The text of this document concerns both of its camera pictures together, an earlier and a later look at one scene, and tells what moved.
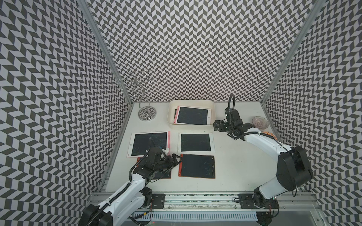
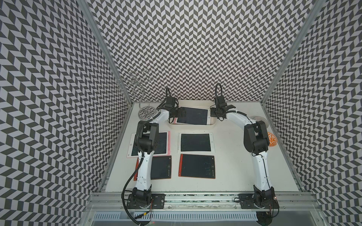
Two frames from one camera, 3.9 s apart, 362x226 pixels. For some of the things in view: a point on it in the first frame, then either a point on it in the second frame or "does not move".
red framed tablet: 197,165 does not move
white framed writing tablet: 195,142 does not move
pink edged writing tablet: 139,142 does not move
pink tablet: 190,115 does not move
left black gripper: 175,162 -> 179,114
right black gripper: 221,123 -> 213,113
